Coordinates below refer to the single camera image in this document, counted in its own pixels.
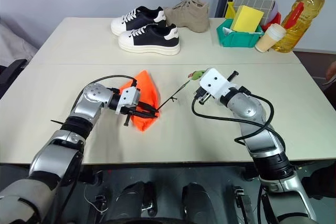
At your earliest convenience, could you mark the dark rounded shape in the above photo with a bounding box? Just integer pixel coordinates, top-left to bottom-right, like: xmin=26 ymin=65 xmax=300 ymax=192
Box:
xmin=181 ymin=182 xmax=224 ymax=224
xmin=114 ymin=181 xmax=156 ymax=224

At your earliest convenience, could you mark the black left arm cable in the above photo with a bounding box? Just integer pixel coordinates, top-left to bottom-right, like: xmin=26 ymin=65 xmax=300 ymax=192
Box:
xmin=72 ymin=74 xmax=139 ymax=109

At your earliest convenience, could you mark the cooking oil bottle red cap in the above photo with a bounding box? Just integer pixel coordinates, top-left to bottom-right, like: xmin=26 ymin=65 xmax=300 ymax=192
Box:
xmin=271 ymin=0 xmax=330 ymax=54

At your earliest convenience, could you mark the bystander person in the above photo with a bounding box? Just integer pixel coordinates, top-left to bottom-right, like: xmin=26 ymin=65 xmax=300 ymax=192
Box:
xmin=323 ymin=60 xmax=336 ymax=87

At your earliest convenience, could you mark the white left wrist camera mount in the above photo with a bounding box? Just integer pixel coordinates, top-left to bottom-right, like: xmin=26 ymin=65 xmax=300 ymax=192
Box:
xmin=114 ymin=87 xmax=141 ymax=115

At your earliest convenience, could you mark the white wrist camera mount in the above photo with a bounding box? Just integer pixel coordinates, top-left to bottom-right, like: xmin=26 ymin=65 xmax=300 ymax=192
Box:
xmin=198 ymin=68 xmax=237 ymax=102
xmin=114 ymin=87 xmax=141 ymax=115

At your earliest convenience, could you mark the orange cloth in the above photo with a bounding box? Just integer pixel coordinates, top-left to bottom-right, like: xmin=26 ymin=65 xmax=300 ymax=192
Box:
xmin=119 ymin=69 xmax=161 ymax=133

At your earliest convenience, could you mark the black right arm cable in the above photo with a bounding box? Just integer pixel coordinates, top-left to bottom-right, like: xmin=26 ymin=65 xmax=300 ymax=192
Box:
xmin=191 ymin=86 xmax=287 ymax=152

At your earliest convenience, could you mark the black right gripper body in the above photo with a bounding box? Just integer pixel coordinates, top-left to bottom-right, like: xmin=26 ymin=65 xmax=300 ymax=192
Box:
xmin=193 ymin=85 xmax=214 ymax=105

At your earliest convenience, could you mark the purple plastic bowl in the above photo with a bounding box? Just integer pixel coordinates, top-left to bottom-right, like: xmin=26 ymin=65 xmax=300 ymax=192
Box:
xmin=268 ymin=1 xmax=280 ymax=23

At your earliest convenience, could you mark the black chair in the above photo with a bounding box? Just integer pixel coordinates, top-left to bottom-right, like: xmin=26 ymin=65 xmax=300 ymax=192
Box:
xmin=0 ymin=59 xmax=28 ymax=91

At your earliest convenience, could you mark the white packet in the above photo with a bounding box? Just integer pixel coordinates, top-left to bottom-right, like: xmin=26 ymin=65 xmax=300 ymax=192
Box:
xmin=222 ymin=26 xmax=237 ymax=39

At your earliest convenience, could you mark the small black stand bracket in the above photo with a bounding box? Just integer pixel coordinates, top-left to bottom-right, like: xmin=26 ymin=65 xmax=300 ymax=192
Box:
xmin=94 ymin=194 xmax=108 ymax=209

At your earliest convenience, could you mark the thin black cord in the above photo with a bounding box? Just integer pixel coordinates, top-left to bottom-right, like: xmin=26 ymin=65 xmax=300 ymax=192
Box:
xmin=156 ymin=80 xmax=192 ymax=111

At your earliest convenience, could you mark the yellow sponge block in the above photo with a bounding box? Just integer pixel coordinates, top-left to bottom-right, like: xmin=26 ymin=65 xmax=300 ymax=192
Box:
xmin=230 ymin=5 xmax=265 ymax=34

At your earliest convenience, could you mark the grey grid pattern cloth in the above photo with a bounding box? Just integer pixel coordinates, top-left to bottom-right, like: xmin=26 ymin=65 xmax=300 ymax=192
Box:
xmin=232 ymin=0 xmax=278 ymax=26

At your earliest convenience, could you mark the beige suede shoe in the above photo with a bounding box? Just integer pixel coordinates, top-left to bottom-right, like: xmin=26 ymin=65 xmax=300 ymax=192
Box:
xmin=163 ymin=0 xmax=211 ymax=34

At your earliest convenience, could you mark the grey fabric heap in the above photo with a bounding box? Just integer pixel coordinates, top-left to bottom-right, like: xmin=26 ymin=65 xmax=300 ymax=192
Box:
xmin=0 ymin=15 xmax=39 ymax=68

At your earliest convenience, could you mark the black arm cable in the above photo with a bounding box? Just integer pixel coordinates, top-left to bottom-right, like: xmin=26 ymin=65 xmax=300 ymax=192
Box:
xmin=191 ymin=86 xmax=287 ymax=152
xmin=72 ymin=74 xmax=139 ymax=109

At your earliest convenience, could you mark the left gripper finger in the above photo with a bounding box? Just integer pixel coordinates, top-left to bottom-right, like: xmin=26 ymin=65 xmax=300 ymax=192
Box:
xmin=138 ymin=101 xmax=160 ymax=114
xmin=131 ymin=109 xmax=160 ymax=119

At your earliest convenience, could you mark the green disc cord pendant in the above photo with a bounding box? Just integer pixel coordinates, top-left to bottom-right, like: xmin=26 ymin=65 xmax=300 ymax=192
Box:
xmin=188 ymin=69 xmax=206 ymax=81

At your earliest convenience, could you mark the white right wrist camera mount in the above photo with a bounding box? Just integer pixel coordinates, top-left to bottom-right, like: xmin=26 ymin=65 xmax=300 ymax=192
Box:
xmin=198 ymin=68 xmax=237 ymax=102

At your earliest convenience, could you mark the thin white floor cable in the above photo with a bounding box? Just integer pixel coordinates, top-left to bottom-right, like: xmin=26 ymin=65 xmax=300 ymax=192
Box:
xmin=83 ymin=185 xmax=109 ymax=216

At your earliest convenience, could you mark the green plastic bin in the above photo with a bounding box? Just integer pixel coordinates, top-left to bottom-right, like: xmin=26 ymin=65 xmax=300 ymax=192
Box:
xmin=216 ymin=23 xmax=265 ymax=48

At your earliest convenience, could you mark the beige paper cup with lid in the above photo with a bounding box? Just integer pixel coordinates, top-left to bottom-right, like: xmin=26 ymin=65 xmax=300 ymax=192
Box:
xmin=255 ymin=23 xmax=288 ymax=53

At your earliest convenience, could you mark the long black stand bracket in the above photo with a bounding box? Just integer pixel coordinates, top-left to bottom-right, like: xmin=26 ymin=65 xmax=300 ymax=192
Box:
xmin=234 ymin=185 xmax=255 ymax=224

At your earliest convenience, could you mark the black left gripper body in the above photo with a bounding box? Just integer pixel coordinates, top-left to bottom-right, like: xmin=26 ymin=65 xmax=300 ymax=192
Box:
xmin=122 ymin=89 xmax=148 ymax=128

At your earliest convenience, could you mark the black white sneaker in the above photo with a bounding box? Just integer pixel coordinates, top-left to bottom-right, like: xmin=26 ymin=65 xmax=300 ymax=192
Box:
xmin=110 ymin=5 xmax=168 ymax=36
xmin=118 ymin=23 xmax=182 ymax=57

